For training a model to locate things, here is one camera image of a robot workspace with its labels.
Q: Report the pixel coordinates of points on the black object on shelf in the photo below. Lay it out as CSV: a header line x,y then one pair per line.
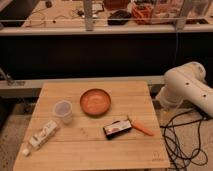
x,y
119,17

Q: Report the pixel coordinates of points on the orange carrot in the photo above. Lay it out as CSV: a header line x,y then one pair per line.
x,y
140,127

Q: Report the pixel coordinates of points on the black rectangular box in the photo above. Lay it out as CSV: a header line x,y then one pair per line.
x,y
117,128

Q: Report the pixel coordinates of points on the metal vertical post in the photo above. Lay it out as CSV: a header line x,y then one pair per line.
x,y
87,4

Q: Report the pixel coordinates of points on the wooden board table top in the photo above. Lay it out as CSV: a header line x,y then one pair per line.
x,y
81,145

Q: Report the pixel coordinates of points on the orange ceramic bowl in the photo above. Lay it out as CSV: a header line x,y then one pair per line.
x,y
95,102

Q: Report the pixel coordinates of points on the metal clamp at left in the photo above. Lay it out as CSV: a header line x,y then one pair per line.
x,y
9,80

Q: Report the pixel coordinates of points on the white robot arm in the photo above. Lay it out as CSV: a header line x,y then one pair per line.
x,y
186,82

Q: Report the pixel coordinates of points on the orange crate on shelf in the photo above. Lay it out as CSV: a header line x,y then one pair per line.
x,y
141,14

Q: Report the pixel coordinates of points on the white tube bottle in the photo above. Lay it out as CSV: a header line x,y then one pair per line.
x,y
38,139

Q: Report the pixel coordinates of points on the translucent plastic cup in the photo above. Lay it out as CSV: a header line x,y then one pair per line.
x,y
63,110

